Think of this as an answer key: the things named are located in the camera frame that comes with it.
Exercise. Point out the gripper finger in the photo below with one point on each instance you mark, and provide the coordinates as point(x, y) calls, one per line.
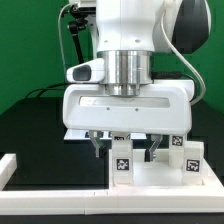
point(150, 152)
point(97, 143)

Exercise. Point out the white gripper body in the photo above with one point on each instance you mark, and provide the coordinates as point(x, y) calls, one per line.
point(162, 107)

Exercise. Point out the white square table top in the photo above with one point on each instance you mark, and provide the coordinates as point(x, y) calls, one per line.
point(159, 174)

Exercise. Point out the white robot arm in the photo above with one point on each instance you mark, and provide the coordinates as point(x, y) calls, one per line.
point(117, 91)

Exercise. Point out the white tag sheet with markers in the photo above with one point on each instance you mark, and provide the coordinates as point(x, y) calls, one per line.
point(84, 135)

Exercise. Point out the white U-shaped obstacle fence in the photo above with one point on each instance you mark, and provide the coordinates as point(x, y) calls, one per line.
point(113, 200)

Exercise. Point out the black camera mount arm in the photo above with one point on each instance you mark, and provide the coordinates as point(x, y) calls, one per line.
point(75, 27)

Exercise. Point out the camera on top mount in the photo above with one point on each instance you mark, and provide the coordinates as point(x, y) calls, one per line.
point(86, 6)

